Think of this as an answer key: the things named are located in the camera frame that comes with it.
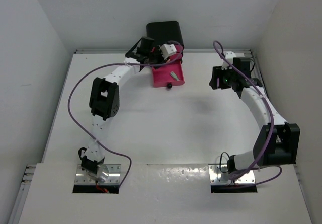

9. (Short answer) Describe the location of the pink drawer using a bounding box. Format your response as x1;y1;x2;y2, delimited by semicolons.
175;44;184;56
170;53;183;62
152;61;185;89

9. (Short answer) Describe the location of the pink bottom drawer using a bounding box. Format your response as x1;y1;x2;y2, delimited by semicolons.
152;61;185;89

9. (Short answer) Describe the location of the grey beige eraser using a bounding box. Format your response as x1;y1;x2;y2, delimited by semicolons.
170;71;180;81

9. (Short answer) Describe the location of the pink top drawer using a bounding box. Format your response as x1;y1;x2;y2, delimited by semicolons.
175;44;184;56

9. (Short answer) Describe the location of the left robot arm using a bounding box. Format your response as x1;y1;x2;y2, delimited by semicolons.
79;37;181;175

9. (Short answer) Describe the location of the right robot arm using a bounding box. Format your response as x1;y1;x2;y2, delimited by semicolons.
209;57;300;180

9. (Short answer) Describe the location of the black drawer cabinet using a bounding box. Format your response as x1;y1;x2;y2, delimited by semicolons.
146;21;184;50

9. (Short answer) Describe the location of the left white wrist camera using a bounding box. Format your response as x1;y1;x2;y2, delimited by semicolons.
160;44;177;59

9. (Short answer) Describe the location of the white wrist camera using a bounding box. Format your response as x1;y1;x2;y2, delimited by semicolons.
160;44;177;59
222;51;236;70

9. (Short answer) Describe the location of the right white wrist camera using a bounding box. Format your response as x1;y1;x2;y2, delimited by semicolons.
222;51;236;70

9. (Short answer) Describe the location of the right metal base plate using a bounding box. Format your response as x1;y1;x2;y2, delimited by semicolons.
208;164;256;187

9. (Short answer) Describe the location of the metal base plate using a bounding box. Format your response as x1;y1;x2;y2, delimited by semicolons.
74;164;121;185
208;164;256;187

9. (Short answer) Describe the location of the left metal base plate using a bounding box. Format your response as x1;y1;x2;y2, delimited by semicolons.
74;164;121;185

